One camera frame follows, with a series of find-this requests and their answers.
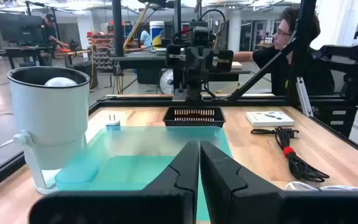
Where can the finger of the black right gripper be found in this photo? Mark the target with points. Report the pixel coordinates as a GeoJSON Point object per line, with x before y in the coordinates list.
{"type": "Point", "coordinates": [205, 67]}
{"type": "Point", "coordinates": [193, 67]}

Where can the teal translucent plastic bin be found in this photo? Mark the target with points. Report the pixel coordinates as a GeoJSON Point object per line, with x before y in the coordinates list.
{"type": "Point", "coordinates": [129, 168]}

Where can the silver aluminium extrusion bar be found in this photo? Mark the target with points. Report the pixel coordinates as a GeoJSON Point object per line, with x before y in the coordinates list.
{"type": "Point", "coordinates": [303, 96]}

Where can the shelf with red bins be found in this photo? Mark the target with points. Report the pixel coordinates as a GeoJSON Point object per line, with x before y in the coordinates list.
{"type": "Point", "coordinates": [101, 49]}

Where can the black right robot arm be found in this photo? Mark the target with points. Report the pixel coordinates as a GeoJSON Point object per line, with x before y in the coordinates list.
{"type": "Point", "coordinates": [194, 88]}

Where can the black slotted plastic basket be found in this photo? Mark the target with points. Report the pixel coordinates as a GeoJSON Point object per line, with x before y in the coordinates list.
{"type": "Point", "coordinates": [169, 119]}

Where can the white plug adapter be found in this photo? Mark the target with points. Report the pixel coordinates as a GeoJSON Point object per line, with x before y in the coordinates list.
{"type": "Point", "coordinates": [113, 124]}

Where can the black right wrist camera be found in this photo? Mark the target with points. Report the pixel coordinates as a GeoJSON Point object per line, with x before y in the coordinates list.
{"type": "Point", "coordinates": [200, 35]}

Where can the white blue wipes tub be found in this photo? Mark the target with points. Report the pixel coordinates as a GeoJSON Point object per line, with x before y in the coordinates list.
{"type": "Point", "coordinates": [156, 29]}

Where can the white floor fan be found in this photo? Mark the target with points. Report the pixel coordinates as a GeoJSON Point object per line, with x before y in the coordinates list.
{"type": "Point", "coordinates": [166, 82]}

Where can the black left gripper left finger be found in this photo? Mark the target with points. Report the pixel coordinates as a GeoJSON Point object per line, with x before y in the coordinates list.
{"type": "Point", "coordinates": [179, 174]}

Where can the black work table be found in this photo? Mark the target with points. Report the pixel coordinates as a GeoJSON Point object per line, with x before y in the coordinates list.
{"type": "Point", "coordinates": [141, 60]}

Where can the black neighbouring robot arm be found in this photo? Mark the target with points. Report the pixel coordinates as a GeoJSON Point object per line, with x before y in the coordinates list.
{"type": "Point", "coordinates": [353, 62]}

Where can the person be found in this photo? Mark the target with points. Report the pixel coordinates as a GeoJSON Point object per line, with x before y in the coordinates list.
{"type": "Point", "coordinates": [269, 59]}
{"type": "Point", "coordinates": [48, 29]}
{"type": "Point", "coordinates": [145, 37]}

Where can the white cardboard product box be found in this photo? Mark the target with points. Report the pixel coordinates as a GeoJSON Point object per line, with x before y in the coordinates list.
{"type": "Point", "coordinates": [259, 119]}

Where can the wooden top workbench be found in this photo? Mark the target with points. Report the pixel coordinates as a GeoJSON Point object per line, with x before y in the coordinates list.
{"type": "Point", "coordinates": [26, 51]}

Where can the black computer monitor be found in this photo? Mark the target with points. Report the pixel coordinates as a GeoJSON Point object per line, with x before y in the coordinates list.
{"type": "Point", "coordinates": [17, 29]}

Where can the black labelled cabinet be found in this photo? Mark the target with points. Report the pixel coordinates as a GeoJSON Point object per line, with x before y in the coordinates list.
{"type": "Point", "coordinates": [334, 121]}

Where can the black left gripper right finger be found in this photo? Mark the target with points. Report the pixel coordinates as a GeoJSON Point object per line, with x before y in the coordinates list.
{"type": "Point", "coordinates": [222, 186]}

